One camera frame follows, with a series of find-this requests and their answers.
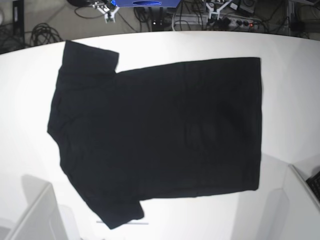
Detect white partition panel left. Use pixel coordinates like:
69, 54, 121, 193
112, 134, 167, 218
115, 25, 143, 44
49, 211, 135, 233
0, 174, 81, 240

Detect black T-shirt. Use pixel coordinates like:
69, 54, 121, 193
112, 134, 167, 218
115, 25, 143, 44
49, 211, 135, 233
47, 41, 263, 229

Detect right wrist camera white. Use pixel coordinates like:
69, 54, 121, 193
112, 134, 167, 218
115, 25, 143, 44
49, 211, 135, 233
91, 0, 120, 24

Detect white partition panel right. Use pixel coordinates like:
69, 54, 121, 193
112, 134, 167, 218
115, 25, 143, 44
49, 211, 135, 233
231, 165, 320, 240

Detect blue box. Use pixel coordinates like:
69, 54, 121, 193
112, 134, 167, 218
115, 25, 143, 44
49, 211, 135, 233
114, 0, 180, 8

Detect white power strip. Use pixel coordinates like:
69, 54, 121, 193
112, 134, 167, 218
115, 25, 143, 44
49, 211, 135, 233
171, 13, 262, 31

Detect coiled black cables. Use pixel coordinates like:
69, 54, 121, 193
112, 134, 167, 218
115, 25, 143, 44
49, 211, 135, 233
29, 22, 66, 47

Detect white partition panel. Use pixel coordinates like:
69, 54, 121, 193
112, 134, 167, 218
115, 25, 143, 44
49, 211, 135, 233
231, 165, 320, 240
0, 174, 81, 240

